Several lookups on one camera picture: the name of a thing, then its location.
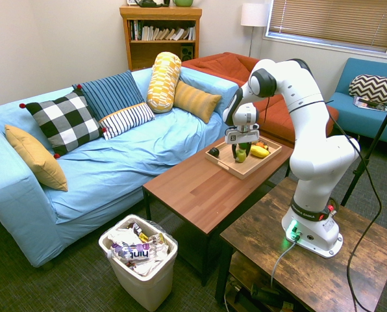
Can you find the yellow mango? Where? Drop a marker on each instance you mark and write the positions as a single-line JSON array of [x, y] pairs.
[[259, 151]]

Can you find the black camera tripod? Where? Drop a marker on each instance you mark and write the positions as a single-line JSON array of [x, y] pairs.
[[364, 162]]

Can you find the white navy striped pillow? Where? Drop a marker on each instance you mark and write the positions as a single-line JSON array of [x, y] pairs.
[[128, 118]]

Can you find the plain mustard pillow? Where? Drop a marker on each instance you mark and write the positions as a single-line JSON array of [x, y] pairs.
[[37, 159]]

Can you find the leaning beige book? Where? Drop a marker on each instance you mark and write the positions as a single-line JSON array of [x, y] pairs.
[[180, 33]]

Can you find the black object on bookshelf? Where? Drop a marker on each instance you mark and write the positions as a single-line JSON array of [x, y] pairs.
[[149, 3]]

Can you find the white spine book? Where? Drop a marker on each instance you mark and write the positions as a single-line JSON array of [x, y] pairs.
[[145, 33]]

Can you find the striped mustard pillow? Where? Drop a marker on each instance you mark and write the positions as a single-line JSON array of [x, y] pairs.
[[196, 100]]

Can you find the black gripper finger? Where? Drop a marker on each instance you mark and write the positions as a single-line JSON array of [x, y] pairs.
[[234, 151], [248, 146]]

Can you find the black speaker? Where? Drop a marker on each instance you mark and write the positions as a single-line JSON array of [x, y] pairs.
[[187, 53]]

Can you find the teal sofa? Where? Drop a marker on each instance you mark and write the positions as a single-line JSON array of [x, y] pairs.
[[349, 117]]

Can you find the blue striped pillow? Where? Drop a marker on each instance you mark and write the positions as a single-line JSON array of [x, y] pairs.
[[112, 91]]

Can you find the white trash bin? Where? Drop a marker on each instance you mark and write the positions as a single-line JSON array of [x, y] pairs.
[[148, 289]]

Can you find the yellow patterned bolster pillow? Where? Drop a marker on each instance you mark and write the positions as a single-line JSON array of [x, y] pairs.
[[163, 81]]

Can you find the wooden window blinds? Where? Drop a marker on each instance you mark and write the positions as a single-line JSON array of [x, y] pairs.
[[333, 19]]

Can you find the wooden bookshelf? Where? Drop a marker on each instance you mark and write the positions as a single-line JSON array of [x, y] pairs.
[[161, 52]]

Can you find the green bowl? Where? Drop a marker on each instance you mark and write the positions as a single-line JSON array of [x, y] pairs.
[[183, 3]]

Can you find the rust orange sofa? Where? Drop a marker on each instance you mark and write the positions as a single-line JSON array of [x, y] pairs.
[[219, 65]]

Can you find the black white checked pillow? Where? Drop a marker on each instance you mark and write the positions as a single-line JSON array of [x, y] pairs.
[[67, 120]]

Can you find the green spine book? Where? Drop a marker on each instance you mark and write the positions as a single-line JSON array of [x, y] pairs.
[[134, 30]]

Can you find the black round fruit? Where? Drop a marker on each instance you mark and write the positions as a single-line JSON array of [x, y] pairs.
[[214, 152]]

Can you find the rustic dark wooden table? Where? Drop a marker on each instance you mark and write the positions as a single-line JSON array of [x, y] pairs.
[[310, 279]]

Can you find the light blue sofa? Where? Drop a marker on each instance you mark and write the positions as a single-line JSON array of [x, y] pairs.
[[115, 169]]

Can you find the green lime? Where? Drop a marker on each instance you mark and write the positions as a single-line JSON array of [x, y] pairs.
[[242, 146]]

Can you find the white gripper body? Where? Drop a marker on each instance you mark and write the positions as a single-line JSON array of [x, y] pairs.
[[231, 136]]

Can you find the clear bottle with purple label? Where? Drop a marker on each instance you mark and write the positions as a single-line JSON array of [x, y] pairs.
[[132, 252]]

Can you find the black device under table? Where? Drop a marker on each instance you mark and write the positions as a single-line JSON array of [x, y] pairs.
[[266, 292]]

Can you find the reddish wooden coffee table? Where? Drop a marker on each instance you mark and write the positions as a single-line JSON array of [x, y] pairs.
[[196, 195]]

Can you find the white floor lamp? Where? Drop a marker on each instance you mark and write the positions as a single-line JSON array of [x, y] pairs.
[[254, 14]]

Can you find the magazine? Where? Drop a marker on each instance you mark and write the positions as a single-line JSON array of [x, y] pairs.
[[370, 104]]

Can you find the small orange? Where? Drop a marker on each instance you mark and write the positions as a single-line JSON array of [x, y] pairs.
[[261, 143]]

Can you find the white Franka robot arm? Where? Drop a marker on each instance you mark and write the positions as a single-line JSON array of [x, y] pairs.
[[310, 130]]

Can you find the black white chevron pillow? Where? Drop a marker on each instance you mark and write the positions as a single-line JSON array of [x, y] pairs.
[[375, 89]]

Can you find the green apple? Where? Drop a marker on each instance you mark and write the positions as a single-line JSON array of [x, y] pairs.
[[241, 157]]

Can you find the light wooden tray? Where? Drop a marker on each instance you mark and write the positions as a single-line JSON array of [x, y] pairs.
[[245, 170]]

